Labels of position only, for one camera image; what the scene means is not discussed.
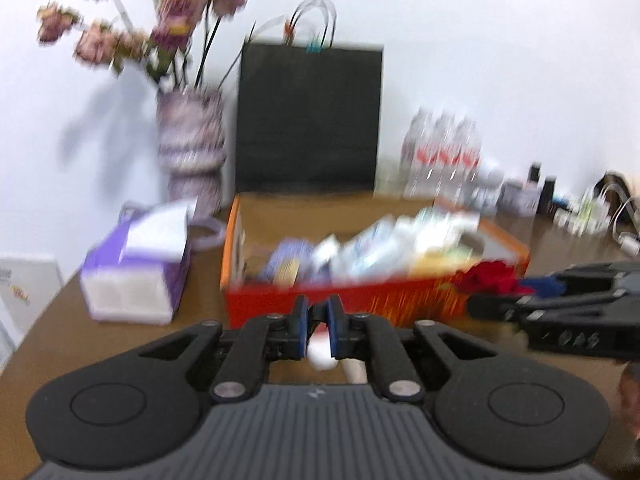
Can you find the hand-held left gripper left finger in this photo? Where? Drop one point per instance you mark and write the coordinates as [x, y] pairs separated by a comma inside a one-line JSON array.
[[300, 327]]

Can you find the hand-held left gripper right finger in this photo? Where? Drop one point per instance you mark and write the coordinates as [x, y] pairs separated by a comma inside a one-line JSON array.
[[333, 332]]

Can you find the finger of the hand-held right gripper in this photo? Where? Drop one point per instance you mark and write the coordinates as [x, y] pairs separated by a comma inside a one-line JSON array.
[[547, 284], [500, 306]]

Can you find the white plastic tube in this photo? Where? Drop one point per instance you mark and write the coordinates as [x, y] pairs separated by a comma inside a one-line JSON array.
[[320, 352]]

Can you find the red cloth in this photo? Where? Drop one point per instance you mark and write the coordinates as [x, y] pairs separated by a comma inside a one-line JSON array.
[[487, 277]]

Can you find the orange cardboard box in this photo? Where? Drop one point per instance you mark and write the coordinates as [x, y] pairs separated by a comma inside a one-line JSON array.
[[350, 300]]

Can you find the translucent plastic container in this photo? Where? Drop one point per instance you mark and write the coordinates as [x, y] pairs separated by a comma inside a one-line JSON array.
[[390, 180]]

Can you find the row of small bottles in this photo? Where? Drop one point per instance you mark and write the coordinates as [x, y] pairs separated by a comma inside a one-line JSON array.
[[582, 215]]

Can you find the white charger plug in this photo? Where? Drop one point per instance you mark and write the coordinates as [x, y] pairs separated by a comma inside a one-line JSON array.
[[630, 245]]

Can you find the tall black bottle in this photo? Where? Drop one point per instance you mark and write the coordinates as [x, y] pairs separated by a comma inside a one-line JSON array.
[[549, 195]]

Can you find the pile of packets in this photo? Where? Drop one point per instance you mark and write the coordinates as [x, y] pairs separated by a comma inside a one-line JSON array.
[[380, 247]]

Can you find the short black bottle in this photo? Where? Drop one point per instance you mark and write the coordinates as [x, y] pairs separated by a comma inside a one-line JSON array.
[[535, 172]]

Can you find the white round lamp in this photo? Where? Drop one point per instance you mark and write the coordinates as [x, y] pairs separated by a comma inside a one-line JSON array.
[[487, 185]]

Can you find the brown handbag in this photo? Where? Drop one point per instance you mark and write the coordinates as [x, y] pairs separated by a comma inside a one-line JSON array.
[[612, 182]]

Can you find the pack of water bottles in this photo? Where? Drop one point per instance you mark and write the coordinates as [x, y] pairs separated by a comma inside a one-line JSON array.
[[442, 155]]

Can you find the purple tissue box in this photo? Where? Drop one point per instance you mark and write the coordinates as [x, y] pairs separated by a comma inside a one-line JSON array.
[[130, 280]]

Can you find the black paper bag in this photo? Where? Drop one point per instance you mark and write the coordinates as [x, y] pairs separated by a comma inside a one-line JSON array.
[[307, 120]]

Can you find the marbled purple vase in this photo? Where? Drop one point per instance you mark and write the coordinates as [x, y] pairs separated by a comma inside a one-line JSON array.
[[192, 140]]

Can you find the white cardboard box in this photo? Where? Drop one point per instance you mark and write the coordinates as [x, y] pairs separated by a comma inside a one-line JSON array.
[[27, 300]]

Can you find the teal binder clip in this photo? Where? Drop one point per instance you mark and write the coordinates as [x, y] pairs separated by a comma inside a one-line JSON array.
[[314, 48]]

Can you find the orange binder clip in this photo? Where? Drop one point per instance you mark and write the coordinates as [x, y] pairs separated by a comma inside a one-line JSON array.
[[288, 30]]

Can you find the dried pink flower bouquet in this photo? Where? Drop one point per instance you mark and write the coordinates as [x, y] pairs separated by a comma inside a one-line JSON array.
[[175, 15]]

